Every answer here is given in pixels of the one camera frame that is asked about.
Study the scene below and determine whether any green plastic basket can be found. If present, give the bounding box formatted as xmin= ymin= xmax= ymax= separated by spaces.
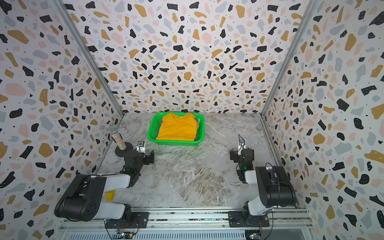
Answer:
xmin=148 ymin=113 xmax=206 ymax=146

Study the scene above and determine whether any yellow cube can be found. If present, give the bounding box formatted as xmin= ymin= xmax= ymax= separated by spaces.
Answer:
xmin=106 ymin=190 xmax=116 ymax=202

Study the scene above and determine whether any grey t-shirt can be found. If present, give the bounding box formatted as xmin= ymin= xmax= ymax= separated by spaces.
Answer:
xmin=194 ymin=117 xmax=200 ymax=142

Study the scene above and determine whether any clear bottle on black stand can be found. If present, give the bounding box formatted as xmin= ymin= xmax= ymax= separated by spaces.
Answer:
xmin=107 ymin=124 xmax=133 ymax=158

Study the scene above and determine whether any yellow t-shirt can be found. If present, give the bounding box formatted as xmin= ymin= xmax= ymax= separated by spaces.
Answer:
xmin=156 ymin=113 xmax=199 ymax=142

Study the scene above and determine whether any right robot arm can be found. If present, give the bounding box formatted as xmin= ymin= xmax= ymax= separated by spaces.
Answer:
xmin=230 ymin=146 xmax=297 ymax=219

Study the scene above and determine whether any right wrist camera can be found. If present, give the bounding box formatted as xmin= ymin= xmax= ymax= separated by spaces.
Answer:
xmin=237 ymin=139 xmax=247 ymax=156

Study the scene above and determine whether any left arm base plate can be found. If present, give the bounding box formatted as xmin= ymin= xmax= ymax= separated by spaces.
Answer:
xmin=106 ymin=212 xmax=150 ymax=229

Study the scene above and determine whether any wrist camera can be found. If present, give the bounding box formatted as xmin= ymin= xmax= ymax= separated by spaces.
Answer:
xmin=136 ymin=141 xmax=145 ymax=153
xmin=237 ymin=139 xmax=247 ymax=156

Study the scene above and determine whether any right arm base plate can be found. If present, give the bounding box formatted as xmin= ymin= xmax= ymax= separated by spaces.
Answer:
xmin=228 ymin=211 xmax=270 ymax=228

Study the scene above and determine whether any aluminium front rail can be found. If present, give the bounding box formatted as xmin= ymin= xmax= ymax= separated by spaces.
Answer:
xmin=59 ymin=207 xmax=317 ymax=240

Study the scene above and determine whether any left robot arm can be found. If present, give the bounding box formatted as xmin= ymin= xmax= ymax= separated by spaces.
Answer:
xmin=54 ymin=149 xmax=155 ymax=223

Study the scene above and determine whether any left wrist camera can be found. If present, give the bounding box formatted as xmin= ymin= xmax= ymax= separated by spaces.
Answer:
xmin=136 ymin=141 xmax=145 ymax=153

